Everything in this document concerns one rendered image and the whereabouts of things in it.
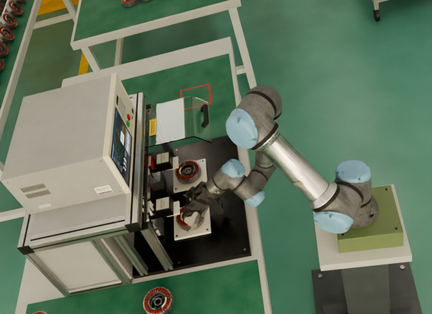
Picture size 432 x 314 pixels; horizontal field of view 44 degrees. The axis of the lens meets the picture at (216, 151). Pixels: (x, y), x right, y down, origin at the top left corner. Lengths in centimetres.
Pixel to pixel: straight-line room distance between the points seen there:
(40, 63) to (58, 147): 317
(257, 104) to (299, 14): 281
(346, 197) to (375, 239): 25
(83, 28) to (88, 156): 192
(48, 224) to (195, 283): 58
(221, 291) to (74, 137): 76
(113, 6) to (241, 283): 228
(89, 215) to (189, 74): 121
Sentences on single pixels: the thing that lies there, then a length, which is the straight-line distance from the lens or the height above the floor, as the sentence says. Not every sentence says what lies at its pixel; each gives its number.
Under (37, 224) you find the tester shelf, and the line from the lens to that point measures 202.
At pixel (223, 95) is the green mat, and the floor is 75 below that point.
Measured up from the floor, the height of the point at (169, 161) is 92.
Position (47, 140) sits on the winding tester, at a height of 132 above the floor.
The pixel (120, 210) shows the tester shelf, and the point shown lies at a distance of 189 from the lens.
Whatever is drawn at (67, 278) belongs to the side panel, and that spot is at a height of 85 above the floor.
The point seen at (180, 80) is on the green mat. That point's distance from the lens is 287.
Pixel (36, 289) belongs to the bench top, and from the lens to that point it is 236.
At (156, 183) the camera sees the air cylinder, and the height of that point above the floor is 82.
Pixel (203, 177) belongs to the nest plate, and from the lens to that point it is 231.
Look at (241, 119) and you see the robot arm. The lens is 162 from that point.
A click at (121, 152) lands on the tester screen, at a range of 192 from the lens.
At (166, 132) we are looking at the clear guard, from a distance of 214.
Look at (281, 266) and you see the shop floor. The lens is 290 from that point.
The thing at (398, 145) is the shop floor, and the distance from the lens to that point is 332.
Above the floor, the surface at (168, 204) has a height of 92.
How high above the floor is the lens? 249
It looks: 46 degrees down
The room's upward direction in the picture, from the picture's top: 21 degrees counter-clockwise
